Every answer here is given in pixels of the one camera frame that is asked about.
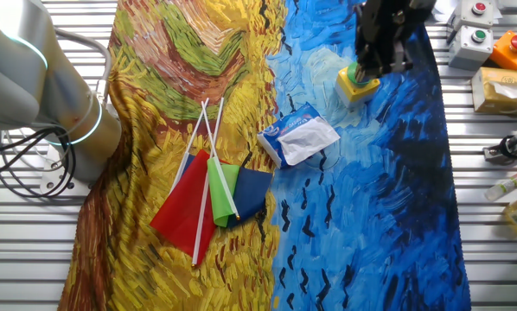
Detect white napkin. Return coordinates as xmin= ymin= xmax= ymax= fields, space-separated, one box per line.
xmin=278 ymin=117 xmax=341 ymax=168

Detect yellow tissue pack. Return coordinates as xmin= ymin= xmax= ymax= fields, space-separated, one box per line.
xmin=470 ymin=67 xmax=517 ymax=116

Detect green button yellow box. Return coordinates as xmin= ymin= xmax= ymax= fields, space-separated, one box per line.
xmin=335 ymin=61 xmax=381 ymax=109

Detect red flag white stick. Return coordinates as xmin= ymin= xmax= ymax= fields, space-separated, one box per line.
xmin=149 ymin=97 xmax=226 ymax=268

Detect spray bottle orange cap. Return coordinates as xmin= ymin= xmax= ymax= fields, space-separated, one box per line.
xmin=484 ymin=167 xmax=517 ymax=203

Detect grey box green button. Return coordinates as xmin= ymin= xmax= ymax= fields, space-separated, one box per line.
xmin=447 ymin=24 xmax=495 ymax=73

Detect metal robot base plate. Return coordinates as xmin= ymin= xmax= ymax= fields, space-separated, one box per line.
xmin=39 ymin=142 xmax=93 ymax=196

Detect orange box red button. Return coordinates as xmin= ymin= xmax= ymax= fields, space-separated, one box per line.
xmin=488 ymin=29 xmax=517 ymax=71

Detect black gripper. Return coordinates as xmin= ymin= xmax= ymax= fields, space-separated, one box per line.
xmin=354 ymin=0 xmax=436 ymax=83

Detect grey box red button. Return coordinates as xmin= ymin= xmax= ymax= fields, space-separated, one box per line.
xmin=447 ymin=0 xmax=496 ymax=31

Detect black base cables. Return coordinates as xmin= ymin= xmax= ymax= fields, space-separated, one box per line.
xmin=0 ymin=124 xmax=77 ymax=200

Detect black looped cable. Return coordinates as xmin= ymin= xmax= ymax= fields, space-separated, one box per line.
xmin=497 ymin=134 xmax=517 ymax=162

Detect grey hose cable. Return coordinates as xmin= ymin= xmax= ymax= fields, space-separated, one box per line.
xmin=53 ymin=26 xmax=113 ymax=107

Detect painting print tablecloth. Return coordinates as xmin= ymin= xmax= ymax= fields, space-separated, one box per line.
xmin=58 ymin=0 xmax=472 ymax=311

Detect red green blue flags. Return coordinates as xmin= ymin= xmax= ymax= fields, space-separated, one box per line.
xmin=169 ymin=97 xmax=274 ymax=229

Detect green flag white stick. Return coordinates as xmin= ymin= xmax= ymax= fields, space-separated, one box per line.
xmin=201 ymin=98 xmax=241 ymax=229

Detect blue tissue pack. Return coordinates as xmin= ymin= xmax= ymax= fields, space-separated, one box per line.
xmin=257 ymin=102 xmax=341 ymax=169

